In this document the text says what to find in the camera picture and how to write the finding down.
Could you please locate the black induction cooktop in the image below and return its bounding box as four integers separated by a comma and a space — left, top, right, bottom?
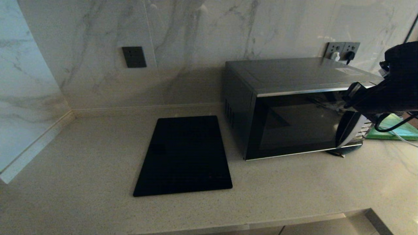
133, 115, 233, 197

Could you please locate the dark single wall socket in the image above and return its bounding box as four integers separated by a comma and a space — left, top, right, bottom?
122, 46, 147, 68

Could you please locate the green cutting board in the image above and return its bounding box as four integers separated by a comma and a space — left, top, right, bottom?
365, 113, 418, 141

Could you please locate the silver black microwave oven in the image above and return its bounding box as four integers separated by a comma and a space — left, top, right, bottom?
224, 57, 385, 161

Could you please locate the white power cable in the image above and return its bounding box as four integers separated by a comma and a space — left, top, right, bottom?
390, 130, 418, 148

